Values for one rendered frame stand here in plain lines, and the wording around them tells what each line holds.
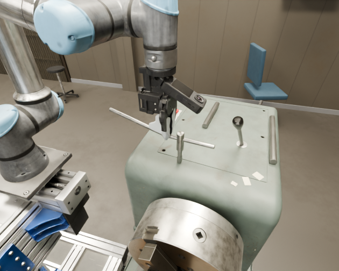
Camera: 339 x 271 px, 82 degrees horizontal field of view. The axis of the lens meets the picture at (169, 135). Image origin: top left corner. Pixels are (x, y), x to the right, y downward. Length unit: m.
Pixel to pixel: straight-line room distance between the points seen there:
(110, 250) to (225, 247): 1.19
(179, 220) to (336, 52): 3.53
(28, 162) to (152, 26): 0.62
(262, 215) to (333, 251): 1.68
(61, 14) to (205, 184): 0.50
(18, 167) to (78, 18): 0.60
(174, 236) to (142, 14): 0.48
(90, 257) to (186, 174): 1.21
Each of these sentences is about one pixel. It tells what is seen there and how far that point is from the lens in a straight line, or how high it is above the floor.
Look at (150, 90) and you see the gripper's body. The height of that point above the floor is 1.49.
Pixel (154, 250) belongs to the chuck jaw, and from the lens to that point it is 0.54.
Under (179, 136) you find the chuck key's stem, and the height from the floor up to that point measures 1.37.
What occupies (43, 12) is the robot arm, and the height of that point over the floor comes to 1.67.
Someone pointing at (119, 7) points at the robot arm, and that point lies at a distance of 0.47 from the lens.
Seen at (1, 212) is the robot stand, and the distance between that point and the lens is 0.95.
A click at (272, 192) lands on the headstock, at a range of 0.62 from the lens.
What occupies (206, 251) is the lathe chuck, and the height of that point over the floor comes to 1.23.
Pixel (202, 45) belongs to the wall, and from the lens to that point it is 3.55.
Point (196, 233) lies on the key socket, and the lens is 0.53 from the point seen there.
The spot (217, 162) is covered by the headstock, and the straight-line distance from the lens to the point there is 0.65.
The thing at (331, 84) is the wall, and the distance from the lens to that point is 3.98.
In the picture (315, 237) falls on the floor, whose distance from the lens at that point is 2.25.
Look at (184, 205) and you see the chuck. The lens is 0.56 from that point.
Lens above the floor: 1.70
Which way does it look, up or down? 38 degrees down
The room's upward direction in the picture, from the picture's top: straight up
